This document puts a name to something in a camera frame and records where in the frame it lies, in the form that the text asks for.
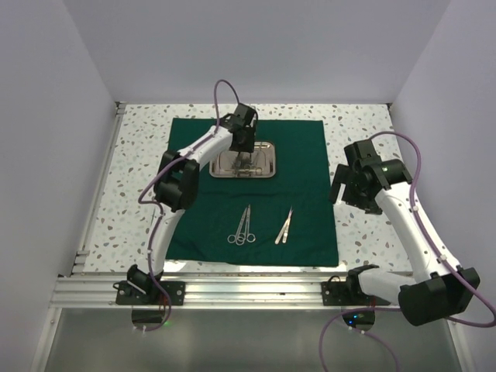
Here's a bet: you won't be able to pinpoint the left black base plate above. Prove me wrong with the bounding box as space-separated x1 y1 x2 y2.
112 281 186 306

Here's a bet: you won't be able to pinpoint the steel tweezers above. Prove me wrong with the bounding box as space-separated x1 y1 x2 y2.
274 207 293 245

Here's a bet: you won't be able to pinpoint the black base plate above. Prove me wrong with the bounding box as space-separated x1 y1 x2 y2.
321 281 390 307
112 281 186 306

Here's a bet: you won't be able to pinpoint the aluminium mounting rail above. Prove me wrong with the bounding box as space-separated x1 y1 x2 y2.
53 273 454 311

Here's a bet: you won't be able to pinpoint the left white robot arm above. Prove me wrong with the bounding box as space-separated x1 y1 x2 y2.
127 103 258 305

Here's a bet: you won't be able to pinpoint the steel forceps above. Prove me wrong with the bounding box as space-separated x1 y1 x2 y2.
231 142 270 177

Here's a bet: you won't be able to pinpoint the stainless steel instrument tray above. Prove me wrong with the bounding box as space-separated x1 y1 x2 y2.
208 141 276 179

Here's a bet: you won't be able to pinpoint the green surgical drape cloth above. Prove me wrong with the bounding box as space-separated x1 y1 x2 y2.
166 120 339 267

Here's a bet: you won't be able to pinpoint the steel ring-handled clamp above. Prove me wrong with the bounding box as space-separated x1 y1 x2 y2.
227 207 249 246

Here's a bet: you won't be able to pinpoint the steel surgical scissors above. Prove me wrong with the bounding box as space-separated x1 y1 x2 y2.
236 205 256 246

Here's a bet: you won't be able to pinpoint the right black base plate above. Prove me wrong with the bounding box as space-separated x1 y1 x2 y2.
321 281 390 307

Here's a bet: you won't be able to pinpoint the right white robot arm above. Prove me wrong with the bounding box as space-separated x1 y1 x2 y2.
329 139 481 326

